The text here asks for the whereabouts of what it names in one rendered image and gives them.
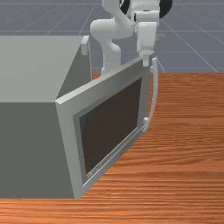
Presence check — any grey microwave oven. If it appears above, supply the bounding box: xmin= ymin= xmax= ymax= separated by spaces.
xmin=0 ymin=35 xmax=92 ymax=200

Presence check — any grey microwave door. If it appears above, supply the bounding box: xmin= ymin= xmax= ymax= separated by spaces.
xmin=54 ymin=53 xmax=160 ymax=201

